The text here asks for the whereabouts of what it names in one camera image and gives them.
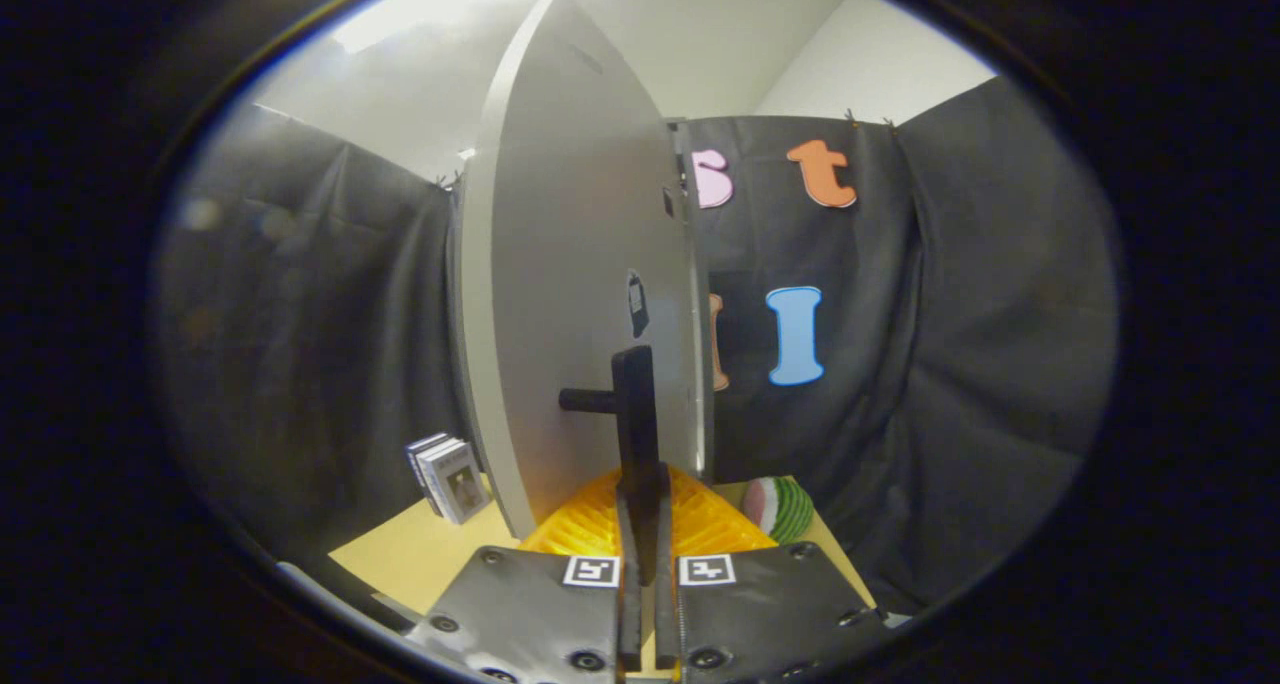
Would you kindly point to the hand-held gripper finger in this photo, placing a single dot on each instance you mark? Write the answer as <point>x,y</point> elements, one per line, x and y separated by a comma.
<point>628,434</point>
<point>652,504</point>

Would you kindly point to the grey shoe cabinet door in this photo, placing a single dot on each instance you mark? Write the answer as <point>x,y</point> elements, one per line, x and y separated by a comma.
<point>570,264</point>

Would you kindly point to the watermelon slice toy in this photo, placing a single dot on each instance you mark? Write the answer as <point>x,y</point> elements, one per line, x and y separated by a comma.
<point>782,509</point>

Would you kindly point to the white picture book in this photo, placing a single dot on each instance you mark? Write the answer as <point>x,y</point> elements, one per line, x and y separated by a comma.
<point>418,460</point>
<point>458,482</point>

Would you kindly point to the black backdrop cloth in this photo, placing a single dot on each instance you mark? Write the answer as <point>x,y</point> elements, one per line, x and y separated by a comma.
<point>950,314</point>

